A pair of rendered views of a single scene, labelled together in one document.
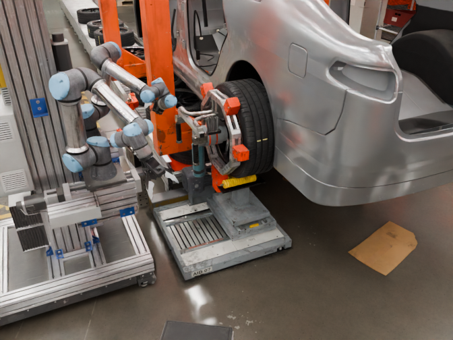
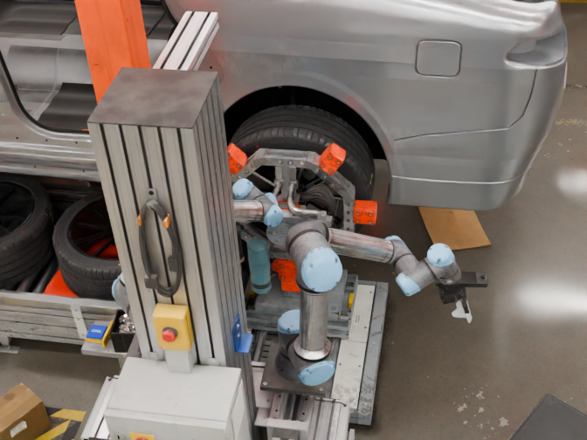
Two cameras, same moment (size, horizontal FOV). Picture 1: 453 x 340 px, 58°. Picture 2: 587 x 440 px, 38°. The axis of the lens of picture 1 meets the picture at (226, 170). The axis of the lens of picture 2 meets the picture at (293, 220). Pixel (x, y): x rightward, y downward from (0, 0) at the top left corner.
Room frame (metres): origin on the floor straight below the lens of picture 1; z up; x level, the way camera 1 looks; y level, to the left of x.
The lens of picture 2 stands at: (0.89, 2.25, 3.05)
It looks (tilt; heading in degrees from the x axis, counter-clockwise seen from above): 40 degrees down; 306
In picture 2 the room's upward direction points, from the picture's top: 3 degrees counter-clockwise
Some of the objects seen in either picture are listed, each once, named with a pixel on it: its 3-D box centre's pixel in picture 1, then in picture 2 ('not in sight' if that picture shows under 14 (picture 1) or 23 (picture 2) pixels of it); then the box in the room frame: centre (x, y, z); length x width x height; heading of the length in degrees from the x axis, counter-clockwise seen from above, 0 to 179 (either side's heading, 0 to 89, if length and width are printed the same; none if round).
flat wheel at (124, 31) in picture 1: (114, 37); not in sight; (7.23, 1.92, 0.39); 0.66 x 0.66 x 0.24
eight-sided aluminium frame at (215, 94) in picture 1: (219, 133); (289, 207); (2.53, 0.05, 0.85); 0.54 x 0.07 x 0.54; 24
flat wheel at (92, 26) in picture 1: (106, 29); not in sight; (7.90, 2.24, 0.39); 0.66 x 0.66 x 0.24
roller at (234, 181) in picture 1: (239, 180); not in sight; (2.46, -0.09, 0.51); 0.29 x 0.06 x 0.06; 114
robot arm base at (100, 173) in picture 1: (102, 166); (297, 354); (2.04, 0.71, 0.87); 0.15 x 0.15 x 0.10
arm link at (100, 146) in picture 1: (98, 149); (296, 333); (2.03, 0.72, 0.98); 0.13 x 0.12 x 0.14; 146
